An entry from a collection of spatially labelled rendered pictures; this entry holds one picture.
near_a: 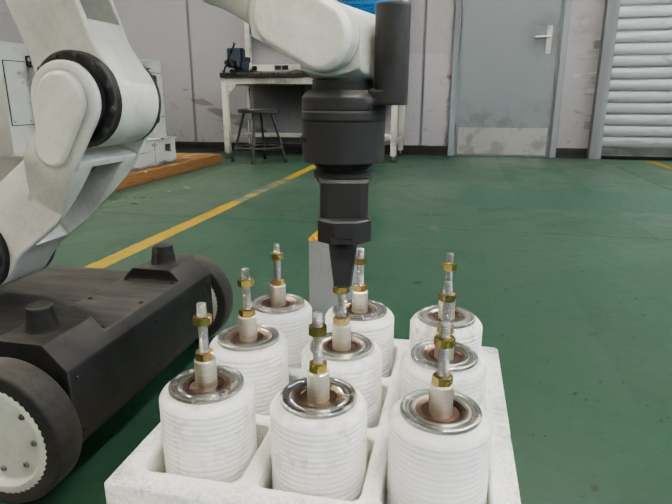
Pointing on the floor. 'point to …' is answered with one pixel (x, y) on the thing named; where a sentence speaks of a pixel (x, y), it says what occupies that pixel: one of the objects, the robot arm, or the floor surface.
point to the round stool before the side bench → (261, 132)
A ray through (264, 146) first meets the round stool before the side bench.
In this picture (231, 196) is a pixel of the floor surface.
